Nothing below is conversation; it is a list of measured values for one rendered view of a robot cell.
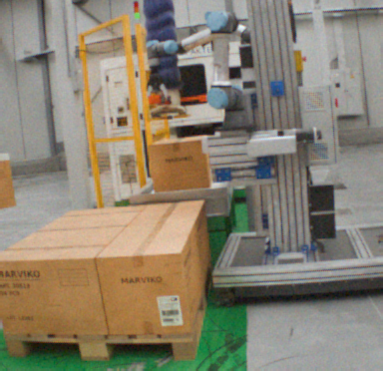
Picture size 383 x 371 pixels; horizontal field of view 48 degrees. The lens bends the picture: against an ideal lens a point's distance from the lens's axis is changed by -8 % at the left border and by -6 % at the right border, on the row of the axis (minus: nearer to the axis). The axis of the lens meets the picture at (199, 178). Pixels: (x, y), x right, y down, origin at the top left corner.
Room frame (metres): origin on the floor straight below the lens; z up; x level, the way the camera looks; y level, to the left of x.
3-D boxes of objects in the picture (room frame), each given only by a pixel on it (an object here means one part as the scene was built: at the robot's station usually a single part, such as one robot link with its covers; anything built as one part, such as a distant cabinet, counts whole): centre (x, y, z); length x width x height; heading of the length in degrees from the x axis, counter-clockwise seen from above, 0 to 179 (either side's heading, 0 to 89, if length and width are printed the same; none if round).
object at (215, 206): (3.20, 0.16, 0.48); 0.70 x 0.03 x 0.15; 83
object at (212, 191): (3.20, 0.16, 0.58); 0.70 x 0.03 x 0.06; 83
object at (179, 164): (3.53, 0.11, 0.75); 0.60 x 0.40 x 0.40; 177
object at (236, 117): (2.62, -0.24, 1.09); 0.15 x 0.15 x 0.10
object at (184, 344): (2.57, 0.54, 0.07); 1.20 x 1.00 x 0.14; 173
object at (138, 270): (2.57, 0.54, 0.34); 1.20 x 1.00 x 0.40; 173
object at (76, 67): (4.05, 0.99, 1.62); 0.20 x 0.05 x 0.30; 173
